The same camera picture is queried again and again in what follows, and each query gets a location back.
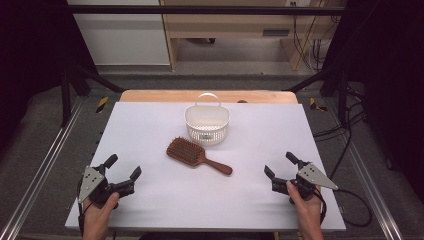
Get yellow black tape marker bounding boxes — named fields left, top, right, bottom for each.
left=95, top=96, right=110, bottom=114
left=309, top=97, right=329, bottom=113

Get white cabinet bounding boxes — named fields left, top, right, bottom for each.
left=66, top=0, right=171, bottom=67

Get wooden table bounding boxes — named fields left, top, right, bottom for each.
left=119, top=89, right=299, bottom=104

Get black frame stand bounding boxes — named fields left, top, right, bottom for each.
left=282, top=64, right=350, bottom=128
left=60, top=62, right=126, bottom=128

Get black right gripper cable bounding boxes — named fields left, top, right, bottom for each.
left=318, top=188, right=373, bottom=229

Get black floor cables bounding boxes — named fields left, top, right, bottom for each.
left=312, top=83, right=368, bottom=181

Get person's left hand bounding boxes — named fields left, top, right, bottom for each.
left=82, top=191, right=120, bottom=232

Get dark curtain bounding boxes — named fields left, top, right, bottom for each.
left=0, top=0, right=98, bottom=153
left=328, top=0, right=424, bottom=203

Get aluminium rail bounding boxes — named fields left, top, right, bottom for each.
left=326, top=99, right=405, bottom=240
left=0, top=99, right=85, bottom=240

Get cables under desk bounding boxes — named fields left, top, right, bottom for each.
left=290, top=0, right=342, bottom=73

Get black horizontal frame bar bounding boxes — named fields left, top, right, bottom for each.
left=66, top=4, right=348, bottom=16

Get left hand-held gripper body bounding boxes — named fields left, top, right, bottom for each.
left=77, top=164, right=136, bottom=210

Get white plastic basket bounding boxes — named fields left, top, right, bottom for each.
left=184, top=92, right=231, bottom=147

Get white board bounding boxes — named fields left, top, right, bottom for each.
left=64, top=101, right=347, bottom=233

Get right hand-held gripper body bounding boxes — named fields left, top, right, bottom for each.
left=271, top=160, right=339, bottom=205

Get person's right hand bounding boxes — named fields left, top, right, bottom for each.
left=285, top=181, right=325, bottom=229

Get light wooden desk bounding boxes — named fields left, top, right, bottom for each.
left=159, top=0, right=348, bottom=72

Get brown wooden hairbrush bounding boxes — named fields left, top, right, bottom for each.
left=166, top=136, right=234, bottom=177

